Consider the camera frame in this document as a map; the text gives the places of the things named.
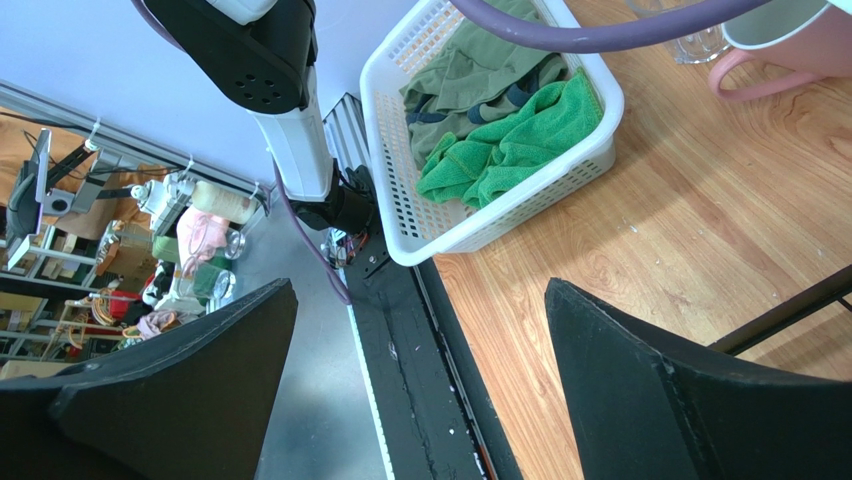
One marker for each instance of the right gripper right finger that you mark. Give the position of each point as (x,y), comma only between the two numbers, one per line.
(645,403)

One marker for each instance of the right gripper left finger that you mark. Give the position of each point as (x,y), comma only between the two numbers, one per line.
(192,403)

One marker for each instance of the clear glass cup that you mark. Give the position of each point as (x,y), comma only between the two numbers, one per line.
(700,47)

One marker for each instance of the pink mug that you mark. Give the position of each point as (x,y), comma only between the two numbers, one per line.
(812,39)

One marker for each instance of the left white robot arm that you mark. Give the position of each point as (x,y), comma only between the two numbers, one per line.
(261,55)

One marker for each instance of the cluttered background shelf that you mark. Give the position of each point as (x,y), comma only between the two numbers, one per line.
(98,253)

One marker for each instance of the white plastic basket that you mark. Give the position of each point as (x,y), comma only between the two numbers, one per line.
(416,229)

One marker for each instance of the bright green cloth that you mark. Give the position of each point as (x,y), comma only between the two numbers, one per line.
(498,156)

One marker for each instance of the olive green cloth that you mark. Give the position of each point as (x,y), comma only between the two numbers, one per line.
(476,78)

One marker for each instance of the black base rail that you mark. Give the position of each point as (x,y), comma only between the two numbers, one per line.
(432,412)

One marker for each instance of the black wire dish rack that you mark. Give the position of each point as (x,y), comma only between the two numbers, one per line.
(832,289)

